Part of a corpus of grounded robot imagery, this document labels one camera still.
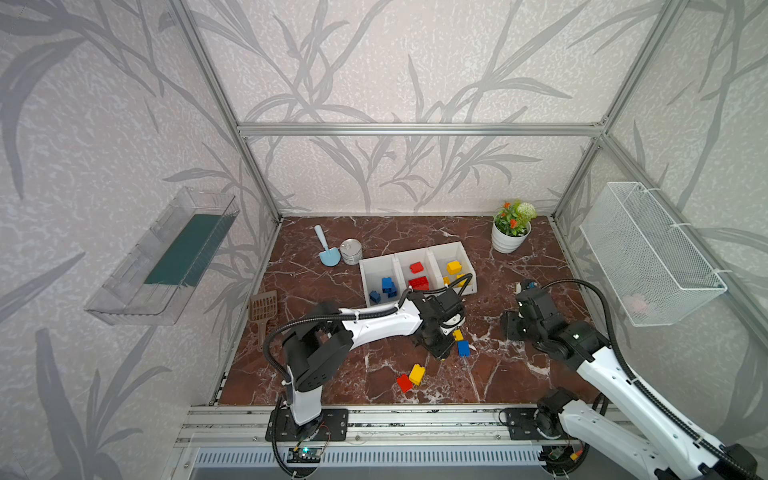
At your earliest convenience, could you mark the long red lego brick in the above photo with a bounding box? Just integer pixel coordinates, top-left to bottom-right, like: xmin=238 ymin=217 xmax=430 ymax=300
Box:
xmin=408 ymin=276 xmax=430 ymax=291

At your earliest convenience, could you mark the blue lego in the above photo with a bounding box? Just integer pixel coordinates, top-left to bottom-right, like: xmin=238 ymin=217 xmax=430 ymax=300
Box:
xmin=381 ymin=277 xmax=398 ymax=298

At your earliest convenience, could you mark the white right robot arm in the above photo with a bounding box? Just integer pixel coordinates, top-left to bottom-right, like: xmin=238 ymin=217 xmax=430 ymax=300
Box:
xmin=501 ymin=280 xmax=758 ymax=479

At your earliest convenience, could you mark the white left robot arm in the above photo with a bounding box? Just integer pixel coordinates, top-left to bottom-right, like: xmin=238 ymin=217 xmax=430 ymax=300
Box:
xmin=277 ymin=287 xmax=466 ymax=426

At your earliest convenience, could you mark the white middle bin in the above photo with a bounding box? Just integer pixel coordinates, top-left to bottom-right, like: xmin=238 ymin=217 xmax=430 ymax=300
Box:
xmin=395 ymin=248 xmax=444 ymax=290

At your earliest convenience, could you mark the white bin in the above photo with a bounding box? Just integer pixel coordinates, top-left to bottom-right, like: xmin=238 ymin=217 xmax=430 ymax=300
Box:
xmin=395 ymin=248 xmax=444 ymax=290
xmin=359 ymin=254 xmax=407 ymax=307
xmin=428 ymin=242 xmax=478 ymax=295

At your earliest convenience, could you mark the white right bin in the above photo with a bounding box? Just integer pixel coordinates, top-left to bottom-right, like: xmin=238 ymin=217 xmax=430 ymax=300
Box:
xmin=428 ymin=242 xmax=478 ymax=295

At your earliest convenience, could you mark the white left bin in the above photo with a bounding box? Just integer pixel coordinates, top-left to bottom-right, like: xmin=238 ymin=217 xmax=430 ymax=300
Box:
xmin=359 ymin=254 xmax=407 ymax=307

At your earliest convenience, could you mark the yellow lego brick front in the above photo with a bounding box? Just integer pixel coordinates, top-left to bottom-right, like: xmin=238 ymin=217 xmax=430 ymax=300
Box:
xmin=408 ymin=364 xmax=426 ymax=386

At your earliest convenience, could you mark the red lego brick front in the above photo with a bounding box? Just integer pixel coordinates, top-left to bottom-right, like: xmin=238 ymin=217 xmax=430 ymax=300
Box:
xmin=396 ymin=375 xmax=414 ymax=393

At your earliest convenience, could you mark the white plant pot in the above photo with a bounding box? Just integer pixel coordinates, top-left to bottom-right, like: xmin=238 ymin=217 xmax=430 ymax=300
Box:
xmin=491 ymin=223 xmax=532 ymax=254

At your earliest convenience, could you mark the green artificial plant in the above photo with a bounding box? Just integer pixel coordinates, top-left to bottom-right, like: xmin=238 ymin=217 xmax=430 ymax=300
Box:
xmin=494 ymin=200 xmax=538 ymax=237

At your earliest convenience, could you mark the silver tin can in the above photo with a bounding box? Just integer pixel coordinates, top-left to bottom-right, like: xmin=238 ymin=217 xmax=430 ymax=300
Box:
xmin=339 ymin=239 xmax=363 ymax=266

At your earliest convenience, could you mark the light blue scoop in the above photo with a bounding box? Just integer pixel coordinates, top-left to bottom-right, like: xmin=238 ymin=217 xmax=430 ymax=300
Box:
xmin=314 ymin=225 xmax=341 ymax=267

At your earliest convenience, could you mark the brown slotted scoop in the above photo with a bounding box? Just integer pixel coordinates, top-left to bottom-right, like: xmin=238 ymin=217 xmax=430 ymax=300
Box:
xmin=248 ymin=290 xmax=278 ymax=351

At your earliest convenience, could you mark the white wire basket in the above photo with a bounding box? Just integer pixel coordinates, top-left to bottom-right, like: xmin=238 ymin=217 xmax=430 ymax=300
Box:
xmin=580 ymin=182 xmax=727 ymax=327

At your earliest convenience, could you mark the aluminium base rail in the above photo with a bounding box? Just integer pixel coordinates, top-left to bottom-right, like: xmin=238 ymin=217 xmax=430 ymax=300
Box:
xmin=174 ymin=404 xmax=580 ymax=470

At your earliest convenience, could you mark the clear wall shelf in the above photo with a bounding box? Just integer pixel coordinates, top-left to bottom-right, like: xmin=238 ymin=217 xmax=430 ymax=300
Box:
xmin=85 ymin=187 xmax=240 ymax=326

